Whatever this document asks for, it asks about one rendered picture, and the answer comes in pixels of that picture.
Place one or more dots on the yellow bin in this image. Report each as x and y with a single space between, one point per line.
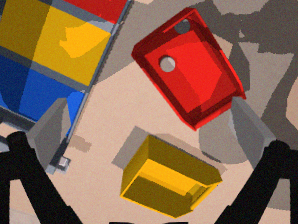
163 191

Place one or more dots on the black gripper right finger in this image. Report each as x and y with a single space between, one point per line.
257 141

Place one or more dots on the red bin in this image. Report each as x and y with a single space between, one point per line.
202 84

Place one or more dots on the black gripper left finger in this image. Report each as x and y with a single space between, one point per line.
44 138

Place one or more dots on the dark grey metal shelf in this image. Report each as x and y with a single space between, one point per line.
52 49

